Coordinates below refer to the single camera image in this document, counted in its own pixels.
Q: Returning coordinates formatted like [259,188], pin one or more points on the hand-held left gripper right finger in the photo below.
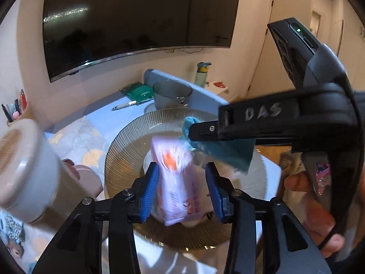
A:
[215,194]

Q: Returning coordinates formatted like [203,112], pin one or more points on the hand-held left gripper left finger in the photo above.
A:
[149,194]

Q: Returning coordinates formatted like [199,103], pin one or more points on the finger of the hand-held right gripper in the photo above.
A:
[204,132]

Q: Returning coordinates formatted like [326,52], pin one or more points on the lilac plastic packet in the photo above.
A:
[174,182]

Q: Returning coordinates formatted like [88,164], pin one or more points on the teal cloth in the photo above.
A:
[228,154]

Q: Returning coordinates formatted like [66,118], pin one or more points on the ribbed glass plate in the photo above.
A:
[128,148]

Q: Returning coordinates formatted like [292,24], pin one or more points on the black white checkered scrunchie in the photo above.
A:
[15,228]

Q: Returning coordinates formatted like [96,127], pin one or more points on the brown plush item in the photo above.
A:
[14,248]

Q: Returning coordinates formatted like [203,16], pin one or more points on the person's right hand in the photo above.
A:
[316,214]

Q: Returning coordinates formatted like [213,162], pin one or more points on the grey blue rectangular box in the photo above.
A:
[205,97]

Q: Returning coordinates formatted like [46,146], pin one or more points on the white side table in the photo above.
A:
[222,90]

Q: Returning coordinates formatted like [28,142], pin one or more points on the clear glass cup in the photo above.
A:
[171,97]

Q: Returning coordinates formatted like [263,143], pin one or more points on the small red item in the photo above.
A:
[219,85]

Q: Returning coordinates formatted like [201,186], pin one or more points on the green water bottle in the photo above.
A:
[201,77]

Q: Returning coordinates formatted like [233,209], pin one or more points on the tan leather pouch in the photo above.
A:
[89,181]

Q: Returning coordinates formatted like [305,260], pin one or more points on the white door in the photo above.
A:
[285,48]

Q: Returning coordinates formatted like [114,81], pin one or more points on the green foil packet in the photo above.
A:
[137,91]

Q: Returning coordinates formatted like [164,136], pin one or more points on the white pen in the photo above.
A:
[125,104]

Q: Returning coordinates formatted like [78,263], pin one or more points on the leaf pattern table cloth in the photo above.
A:
[82,139]

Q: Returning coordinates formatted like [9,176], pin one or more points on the beige cylindrical canister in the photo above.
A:
[34,171]

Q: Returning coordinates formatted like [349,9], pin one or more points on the wooden pen holder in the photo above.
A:
[26,114]

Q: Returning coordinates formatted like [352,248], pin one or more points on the bunch of pens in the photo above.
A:
[14,110]

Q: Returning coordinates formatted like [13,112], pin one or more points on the black wall television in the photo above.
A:
[128,14]

